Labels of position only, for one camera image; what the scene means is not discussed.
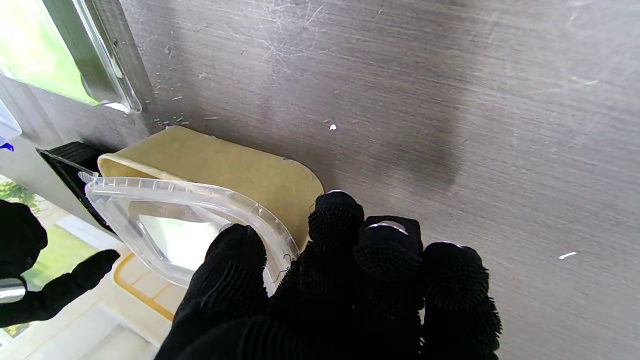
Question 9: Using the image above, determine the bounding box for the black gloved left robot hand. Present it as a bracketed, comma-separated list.
[155, 191, 502, 360]

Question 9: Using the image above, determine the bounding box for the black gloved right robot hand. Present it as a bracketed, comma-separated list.
[0, 200, 121, 328]

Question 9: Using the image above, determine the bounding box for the clear lid with white label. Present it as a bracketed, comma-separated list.
[79, 171, 300, 296]

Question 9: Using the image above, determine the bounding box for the brown kraft paper container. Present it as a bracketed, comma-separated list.
[97, 125, 325, 251]

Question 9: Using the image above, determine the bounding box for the clear container with blue clips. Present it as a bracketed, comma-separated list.
[0, 97, 23, 153]

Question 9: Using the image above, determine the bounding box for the black plastic tray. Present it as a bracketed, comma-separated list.
[36, 141, 116, 236]

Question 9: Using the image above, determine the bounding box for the clear lid with green sheet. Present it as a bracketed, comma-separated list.
[0, 0, 142, 115]

